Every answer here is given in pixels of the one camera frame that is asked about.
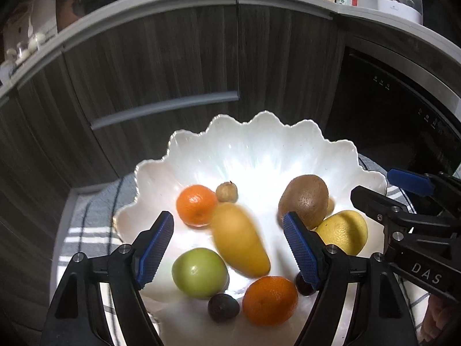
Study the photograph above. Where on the white scalloped bowl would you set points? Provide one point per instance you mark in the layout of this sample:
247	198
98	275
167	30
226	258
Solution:
252	165

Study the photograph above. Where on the yellow mango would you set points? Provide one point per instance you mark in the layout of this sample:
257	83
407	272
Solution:
239	239

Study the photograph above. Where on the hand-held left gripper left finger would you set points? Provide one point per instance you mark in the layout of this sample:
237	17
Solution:
155	248

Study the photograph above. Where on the small brown longan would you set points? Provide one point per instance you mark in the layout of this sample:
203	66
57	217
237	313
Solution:
227	191

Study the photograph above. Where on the white teapot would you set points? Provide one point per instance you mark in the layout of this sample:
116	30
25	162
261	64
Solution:
36	41

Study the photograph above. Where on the brown kiwi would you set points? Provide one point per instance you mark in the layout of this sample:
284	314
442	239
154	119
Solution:
304	198

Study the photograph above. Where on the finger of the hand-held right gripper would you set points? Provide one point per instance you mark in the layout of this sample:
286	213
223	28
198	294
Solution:
374	205
410	182

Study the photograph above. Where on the yellow lemon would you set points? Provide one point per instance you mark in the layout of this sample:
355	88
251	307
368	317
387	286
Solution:
344	232

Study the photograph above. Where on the orange tangerine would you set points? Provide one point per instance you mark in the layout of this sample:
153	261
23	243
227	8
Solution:
196	205
270	301

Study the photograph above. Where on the black built-in dishwasher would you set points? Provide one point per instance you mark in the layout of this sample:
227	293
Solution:
378	97

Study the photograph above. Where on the white round pot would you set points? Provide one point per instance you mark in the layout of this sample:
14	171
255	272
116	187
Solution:
398	12

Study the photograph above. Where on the white checked cloth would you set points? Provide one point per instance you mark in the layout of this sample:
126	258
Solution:
90	230

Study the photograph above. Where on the dark wood kitchen cabinet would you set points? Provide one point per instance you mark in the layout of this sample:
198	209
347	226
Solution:
162	50

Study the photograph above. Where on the green apple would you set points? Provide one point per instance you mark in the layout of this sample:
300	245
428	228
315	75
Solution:
198	272

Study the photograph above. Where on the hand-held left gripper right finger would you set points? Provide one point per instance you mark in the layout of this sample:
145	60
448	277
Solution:
302	252

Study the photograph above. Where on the dark purple plum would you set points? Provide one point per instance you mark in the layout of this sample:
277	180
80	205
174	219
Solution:
304	286
223	307

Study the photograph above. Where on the person's right hand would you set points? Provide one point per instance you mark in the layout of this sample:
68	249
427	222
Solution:
441	313

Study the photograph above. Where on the wooden chopping board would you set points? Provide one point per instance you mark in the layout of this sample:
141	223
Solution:
70	7

